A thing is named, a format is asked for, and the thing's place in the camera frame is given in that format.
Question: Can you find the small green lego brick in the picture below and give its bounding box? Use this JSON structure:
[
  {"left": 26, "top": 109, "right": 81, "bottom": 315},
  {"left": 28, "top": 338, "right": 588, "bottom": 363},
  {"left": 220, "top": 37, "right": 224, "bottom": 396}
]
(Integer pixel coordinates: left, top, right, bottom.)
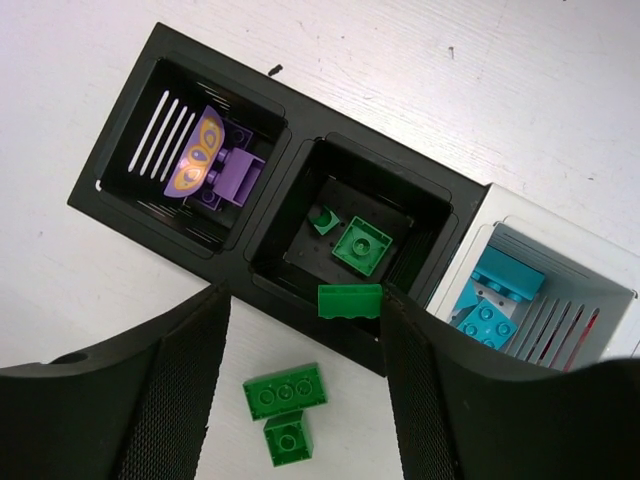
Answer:
[{"left": 332, "top": 216, "right": 393, "bottom": 277}]

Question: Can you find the purple lego piece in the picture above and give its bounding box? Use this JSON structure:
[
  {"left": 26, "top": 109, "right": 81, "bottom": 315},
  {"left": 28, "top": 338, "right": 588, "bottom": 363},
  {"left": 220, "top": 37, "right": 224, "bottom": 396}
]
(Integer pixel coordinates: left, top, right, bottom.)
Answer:
[{"left": 163, "top": 106, "right": 225, "bottom": 198}]

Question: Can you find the light blue lego brick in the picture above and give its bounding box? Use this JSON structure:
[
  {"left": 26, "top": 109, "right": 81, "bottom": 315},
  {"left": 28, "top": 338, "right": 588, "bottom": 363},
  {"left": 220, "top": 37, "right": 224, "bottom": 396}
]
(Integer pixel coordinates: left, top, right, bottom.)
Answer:
[{"left": 457, "top": 299, "right": 517, "bottom": 350}]

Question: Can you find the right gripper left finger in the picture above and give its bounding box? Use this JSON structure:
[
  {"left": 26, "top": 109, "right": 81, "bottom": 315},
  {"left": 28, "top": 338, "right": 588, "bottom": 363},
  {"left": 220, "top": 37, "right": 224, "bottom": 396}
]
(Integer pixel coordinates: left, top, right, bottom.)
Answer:
[{"left": 1, "top": 283, "right": 231, "bottom": 479}]

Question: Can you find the square green lego brick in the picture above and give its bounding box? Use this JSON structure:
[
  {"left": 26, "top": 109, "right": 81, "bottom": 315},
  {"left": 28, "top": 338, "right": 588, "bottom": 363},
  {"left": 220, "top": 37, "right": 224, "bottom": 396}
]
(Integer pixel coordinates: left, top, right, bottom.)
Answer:
[{"left": 263, "top": 410, "right": 314, "bottom": 467}]

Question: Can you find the purple studded lego brick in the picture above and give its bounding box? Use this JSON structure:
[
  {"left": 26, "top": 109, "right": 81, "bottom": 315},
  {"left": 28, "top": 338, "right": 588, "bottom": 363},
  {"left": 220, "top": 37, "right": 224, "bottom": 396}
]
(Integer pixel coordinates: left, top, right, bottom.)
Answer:
[{"left": 196, "top": 120, "right": 265, "bottom": 210}]

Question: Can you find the black double bin container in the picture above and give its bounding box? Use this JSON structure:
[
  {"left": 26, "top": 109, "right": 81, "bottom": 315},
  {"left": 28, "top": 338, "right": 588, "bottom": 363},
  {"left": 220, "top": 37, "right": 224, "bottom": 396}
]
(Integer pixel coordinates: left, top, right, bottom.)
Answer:
[{"left": 68, "top": 24, "right": 487, "bottom": 374}]

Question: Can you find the large green lego brick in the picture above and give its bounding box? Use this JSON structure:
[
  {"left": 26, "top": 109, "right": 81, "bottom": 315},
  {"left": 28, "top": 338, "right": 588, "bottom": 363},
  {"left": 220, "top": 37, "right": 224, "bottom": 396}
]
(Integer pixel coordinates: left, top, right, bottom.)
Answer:
[{"left": 243, "top": 363, "right": 328, "bottom": 421}]

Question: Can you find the curved green lego piece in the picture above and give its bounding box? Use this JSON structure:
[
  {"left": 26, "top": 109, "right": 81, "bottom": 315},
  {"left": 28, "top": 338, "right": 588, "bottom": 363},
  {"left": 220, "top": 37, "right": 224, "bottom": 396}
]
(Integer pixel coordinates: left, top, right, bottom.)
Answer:
[{"left": 307, "top": 205, "right": 340, "bottom": 236}]

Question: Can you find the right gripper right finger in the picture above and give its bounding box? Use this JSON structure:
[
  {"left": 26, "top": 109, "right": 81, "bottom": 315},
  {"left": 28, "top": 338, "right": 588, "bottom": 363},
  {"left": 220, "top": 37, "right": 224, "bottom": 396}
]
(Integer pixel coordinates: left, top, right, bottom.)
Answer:
[{"left": 380, "top": 285, "right": 639, "bottom": 479}]

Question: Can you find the white double bin container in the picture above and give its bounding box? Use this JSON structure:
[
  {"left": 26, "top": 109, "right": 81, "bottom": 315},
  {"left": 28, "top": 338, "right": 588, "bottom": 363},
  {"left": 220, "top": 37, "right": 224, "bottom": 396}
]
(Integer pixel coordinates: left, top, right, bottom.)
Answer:
[{"left": 425, "top": 184, "right": 639, "bottom": 370}]

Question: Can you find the teal lego brick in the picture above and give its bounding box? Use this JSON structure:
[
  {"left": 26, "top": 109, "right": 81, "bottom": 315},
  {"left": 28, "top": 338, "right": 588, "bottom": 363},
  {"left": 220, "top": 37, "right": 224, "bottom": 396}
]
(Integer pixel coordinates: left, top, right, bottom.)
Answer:
[{"left": 471, "top": 247, "right": 545, "bottom": 303}]

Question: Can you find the tiny green lego plate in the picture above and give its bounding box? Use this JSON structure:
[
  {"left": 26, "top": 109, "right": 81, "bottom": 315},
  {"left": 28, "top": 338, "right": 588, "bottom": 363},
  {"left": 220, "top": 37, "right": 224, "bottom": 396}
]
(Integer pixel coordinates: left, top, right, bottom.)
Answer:
[{"left": 317, "top": 284, "right": 383, "bottom": 319}]

